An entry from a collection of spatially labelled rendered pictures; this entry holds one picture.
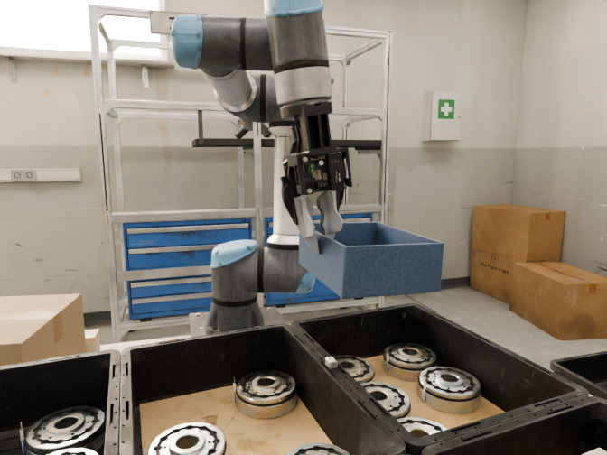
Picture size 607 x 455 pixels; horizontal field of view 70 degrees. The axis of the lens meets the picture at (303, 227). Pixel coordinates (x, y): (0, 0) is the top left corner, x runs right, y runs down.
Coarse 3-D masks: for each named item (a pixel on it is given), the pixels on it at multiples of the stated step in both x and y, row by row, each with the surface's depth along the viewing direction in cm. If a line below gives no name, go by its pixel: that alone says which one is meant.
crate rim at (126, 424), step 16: (208, 336) 77; (224, 336) 78; (128, 352) 71; (128, 368) 65; (320, 368) 66; (128, 384) 61; (336, 384) 61; (128, 400) 57; (352, 400) 57; (128, 416) 56; (368, 416) 53; (128, 432) 50; (384, 432) 50; (128, 448) 48; (384, 448) 48; (400, 448) 48
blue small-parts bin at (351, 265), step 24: (336, 240) 76; (360, 240) 77; (384, 240) 75; (408, 240) 68; (432, 240) 62; (312, 264) 68; (336, 264) 58; (360, 264) 56; (384, 264) 57; (408, 264) 58; (432, 264) 59; (336, 288) 58; (360, 288) 57; (384, 288) 58; (408, 288) 59; (432, 288) 60
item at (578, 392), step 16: (416, 304) 94; (304, 320) 84; (320, 320) 85; (448, 320) 84; (304, 336) 77; (480, 336) 77; (320, 352) 71; (512, 352) 71; (336, 368) 65; (544, 368) 65; (352, 384) 61; (560, 384) 62; (576, 384) 61; (368, 400) 57; (560, 400) 57; (384, 416) 53; (496, 416) 53; (512, 416) 53; (400, 432) 50; (448, 432) 50; (464, 432) 50; (416, 448) 48
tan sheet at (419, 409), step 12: (372, 360) 89; (384, 372) 84; (396, 384) 80; (408, 384) 80; (408, 396) 76; (420, 408) 72; (432, 408) 72; (480, 408) 72; (492, 408) 72; (432, 420) 69; (444, 420) 69; (456, 420) 69; (468, 420) 69
